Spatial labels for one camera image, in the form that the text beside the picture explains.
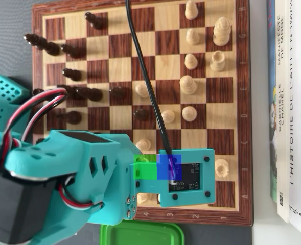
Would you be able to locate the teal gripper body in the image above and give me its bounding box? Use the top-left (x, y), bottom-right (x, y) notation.
top-left (113, 135), bottom-right (138, 226)

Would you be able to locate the light wooden knight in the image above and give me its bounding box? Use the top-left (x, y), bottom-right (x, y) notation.
top-left (137, 193), bottom-right (155, 205)

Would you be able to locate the green plastic container lid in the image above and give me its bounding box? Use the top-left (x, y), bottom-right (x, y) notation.
top-left (100, 219), bottom-right (186, 245)

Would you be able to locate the dark wooden pawn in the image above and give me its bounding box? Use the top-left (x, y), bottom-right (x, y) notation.
top-left (84, 11), bottom-right (106, 30)
top-left (62, 68), bottom-right (82, 81)
top-left (133, 109), bottom-right (148, 121)
top-left (109, 86), bottom-right (127, 99)
top-left (60, 43), bottom-right (83, 59)

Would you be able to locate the dark wooden knight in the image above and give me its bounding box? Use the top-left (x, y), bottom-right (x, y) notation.
top-left (55, 110), bottom-right (82, 125)

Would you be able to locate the dark wooden queen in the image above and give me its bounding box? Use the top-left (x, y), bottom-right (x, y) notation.
top-left (73, 87), bottom-right (104, 101)

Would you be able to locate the dark wooden bishop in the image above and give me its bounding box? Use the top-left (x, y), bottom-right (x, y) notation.
top-left (56, 84), bottom-right (82, 100)

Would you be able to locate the light wooden rook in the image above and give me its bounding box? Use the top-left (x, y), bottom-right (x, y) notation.
top-left (210, 50), bottom-right (226, 72)
top-left (214, 158), bottom-right (229, 179)

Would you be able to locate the wooden folding chessboard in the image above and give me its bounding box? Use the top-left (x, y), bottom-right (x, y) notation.
top-left (30, 0), bottom-right (254, 227)

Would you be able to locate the dark wooden king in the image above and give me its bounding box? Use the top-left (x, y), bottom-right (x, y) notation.
top-left (24, 33), bottom-right (61, 56)

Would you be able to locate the white Gabrielle Chanel book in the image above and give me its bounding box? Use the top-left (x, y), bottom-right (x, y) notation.
top-left (272, 0), bottom-right (292, 223)

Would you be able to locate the light wooden king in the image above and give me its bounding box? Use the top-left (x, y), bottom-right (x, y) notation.
top-left (212, 17), bottom-right (231, 46)

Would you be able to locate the blue illustrated book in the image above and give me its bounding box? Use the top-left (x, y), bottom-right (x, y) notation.
top-left (266, 0), bottom-right (280, 204)

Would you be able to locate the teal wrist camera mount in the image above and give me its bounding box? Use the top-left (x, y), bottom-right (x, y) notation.
top-left (130, 149), bottom-right (215, 208)

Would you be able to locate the red white black servo cable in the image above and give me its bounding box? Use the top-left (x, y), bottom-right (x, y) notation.
top-left (58, 178), bottom-right (105, 211)
top-left (0, 87), bottom-right (68, 164)

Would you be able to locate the black camera cable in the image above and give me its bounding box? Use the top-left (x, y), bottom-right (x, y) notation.
top-left (124, 0), bottom-right (178, 183)

